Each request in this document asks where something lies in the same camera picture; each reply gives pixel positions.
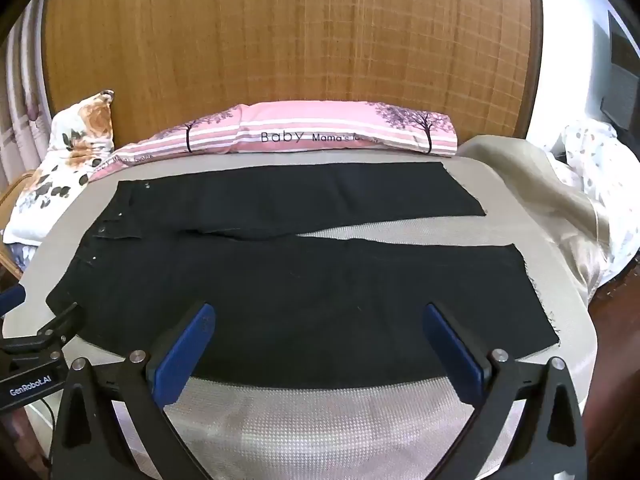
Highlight black pants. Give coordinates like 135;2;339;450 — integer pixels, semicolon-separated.
47;162;558;389

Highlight wooden bedside chair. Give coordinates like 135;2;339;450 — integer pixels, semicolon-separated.
0;171;34;281

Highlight pink curtain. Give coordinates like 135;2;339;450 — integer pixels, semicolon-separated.
0;0;52;188

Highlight beige blanket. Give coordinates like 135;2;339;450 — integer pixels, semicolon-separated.
458;136;608;302

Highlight pink striped baby pillow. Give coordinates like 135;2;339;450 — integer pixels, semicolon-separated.
90;101;458;181

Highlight white dotted pillow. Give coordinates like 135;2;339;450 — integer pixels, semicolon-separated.
550;118;639;284

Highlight wooden headboard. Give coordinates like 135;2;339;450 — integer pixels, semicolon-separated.
43;0;542;144

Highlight dark wall television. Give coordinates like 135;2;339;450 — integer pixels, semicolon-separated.
601;12;639;132

